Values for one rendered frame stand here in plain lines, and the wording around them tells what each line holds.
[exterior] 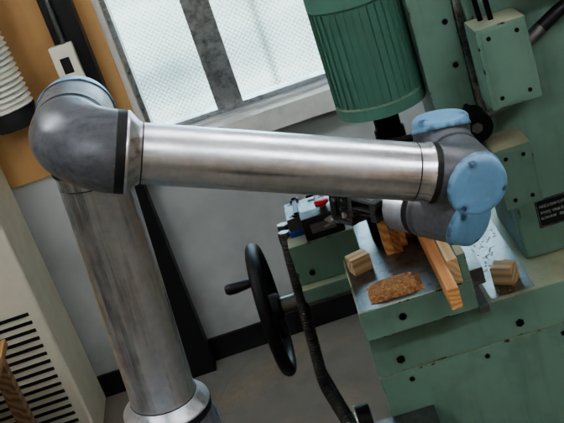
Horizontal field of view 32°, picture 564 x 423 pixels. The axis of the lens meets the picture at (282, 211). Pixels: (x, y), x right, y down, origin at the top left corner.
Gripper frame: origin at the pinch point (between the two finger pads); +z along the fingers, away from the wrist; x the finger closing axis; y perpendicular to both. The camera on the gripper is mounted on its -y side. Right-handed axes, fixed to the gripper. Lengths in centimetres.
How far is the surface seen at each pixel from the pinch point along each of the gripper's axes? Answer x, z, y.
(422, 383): 41.0, -16.0, -3.4
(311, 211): 9.3, 7.8, -3.5
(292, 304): 30.0, 13.9, 0.4
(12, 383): 85, 135, 15
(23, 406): 93, 134, 14
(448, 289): 13.3, -30.4, 3.3
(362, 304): 19.4, -12.9, 6.7
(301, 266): 19.5, 8.4, 1.0
